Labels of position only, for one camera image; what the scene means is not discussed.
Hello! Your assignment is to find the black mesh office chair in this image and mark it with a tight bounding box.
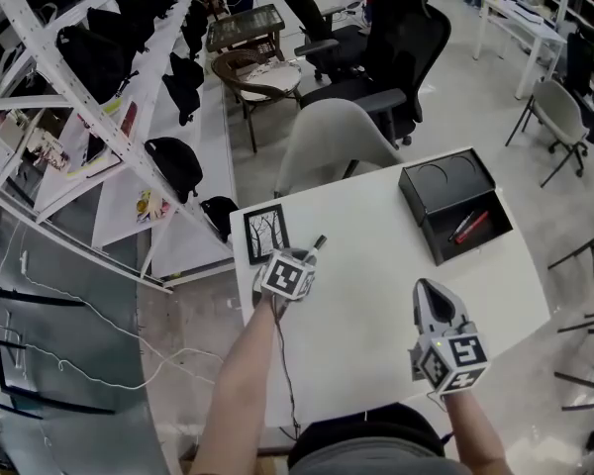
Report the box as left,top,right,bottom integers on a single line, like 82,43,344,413
269,0,367,81

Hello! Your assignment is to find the white notebook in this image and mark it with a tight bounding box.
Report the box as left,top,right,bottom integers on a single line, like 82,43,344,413
66,134,123,180

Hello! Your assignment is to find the white metal-legged table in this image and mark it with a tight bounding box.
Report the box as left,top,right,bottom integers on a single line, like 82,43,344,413
472,0,568,101

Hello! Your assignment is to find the white floor cable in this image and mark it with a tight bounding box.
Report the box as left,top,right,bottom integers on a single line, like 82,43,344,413
0,244,224,393

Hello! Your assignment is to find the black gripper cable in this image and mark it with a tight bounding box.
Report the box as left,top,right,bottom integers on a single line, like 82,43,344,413
271,294,301,439

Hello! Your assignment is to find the red pen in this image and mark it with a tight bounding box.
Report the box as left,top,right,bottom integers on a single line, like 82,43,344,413
454,210,490,244

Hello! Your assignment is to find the black and silver pen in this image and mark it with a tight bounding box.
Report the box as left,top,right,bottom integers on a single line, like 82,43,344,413
447,210,475,242

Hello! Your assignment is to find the yellow magazine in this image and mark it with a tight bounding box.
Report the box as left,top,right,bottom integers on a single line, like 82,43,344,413
136,189,172,223

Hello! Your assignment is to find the white metal shelving unit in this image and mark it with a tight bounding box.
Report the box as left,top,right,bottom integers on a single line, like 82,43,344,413
0,0,239,296

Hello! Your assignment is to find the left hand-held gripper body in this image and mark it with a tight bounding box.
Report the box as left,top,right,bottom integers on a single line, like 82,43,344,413
260,247,321,302

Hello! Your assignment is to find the person's own torso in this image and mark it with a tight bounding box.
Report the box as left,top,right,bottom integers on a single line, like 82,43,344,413
286,402,471,475

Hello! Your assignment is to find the row of black bags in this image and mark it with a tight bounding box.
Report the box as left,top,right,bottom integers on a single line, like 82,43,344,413
53,0,239,244

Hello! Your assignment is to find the grey shell chair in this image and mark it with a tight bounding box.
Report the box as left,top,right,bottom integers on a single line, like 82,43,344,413
274,97,405,200

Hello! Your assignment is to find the black picture frame tree drawing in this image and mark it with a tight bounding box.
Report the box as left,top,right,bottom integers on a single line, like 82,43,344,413
243,203,291,266

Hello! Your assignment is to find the dark wicker side table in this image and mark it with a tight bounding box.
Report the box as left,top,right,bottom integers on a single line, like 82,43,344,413
206,3,287,63

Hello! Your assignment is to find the brown wooden armchair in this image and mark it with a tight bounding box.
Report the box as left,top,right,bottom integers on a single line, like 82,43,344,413
211,47,303,153

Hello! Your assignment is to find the person's right forearm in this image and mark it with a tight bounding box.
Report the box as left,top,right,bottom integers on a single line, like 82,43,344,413
443,391,514,475

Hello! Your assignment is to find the black box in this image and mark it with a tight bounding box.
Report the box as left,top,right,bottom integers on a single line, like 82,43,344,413
398,146,515,267

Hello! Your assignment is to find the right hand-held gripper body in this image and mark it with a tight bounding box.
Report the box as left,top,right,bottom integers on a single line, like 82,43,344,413
408,322,491,396

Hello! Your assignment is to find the person's left forearm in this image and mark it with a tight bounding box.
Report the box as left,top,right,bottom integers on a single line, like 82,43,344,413
190,297,283,475

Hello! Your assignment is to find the black high-back office chair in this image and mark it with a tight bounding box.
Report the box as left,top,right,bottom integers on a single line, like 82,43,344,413
299,0,452,148

